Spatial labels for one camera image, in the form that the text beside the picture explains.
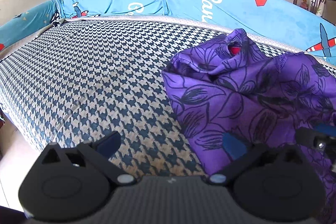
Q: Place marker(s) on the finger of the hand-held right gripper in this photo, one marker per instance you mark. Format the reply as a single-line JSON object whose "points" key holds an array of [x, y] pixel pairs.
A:
{"points": [[304, 134]]}

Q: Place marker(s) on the red striped cloth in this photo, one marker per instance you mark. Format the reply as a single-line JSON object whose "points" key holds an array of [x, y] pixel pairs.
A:
{"points": [[234, 50]]}

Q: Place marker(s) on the houndstooth sofa seat cover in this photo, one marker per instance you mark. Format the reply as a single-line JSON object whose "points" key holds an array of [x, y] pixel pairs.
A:
{"points": [[92, 69]]}

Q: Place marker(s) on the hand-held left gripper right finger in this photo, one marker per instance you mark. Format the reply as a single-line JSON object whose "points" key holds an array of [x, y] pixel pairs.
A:
{"points": [[232, 145]]}

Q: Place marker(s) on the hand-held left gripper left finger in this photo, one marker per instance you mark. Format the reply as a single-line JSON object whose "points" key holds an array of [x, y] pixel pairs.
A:
{"points": [[109, 144]]}

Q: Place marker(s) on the purple floral garment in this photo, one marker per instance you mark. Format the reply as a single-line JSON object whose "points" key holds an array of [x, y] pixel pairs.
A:
{"points": [[236, 87]]}

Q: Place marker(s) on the blue printed sofa cover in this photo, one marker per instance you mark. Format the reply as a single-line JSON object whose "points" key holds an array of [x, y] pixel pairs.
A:
{"points": [[236, 11]]}

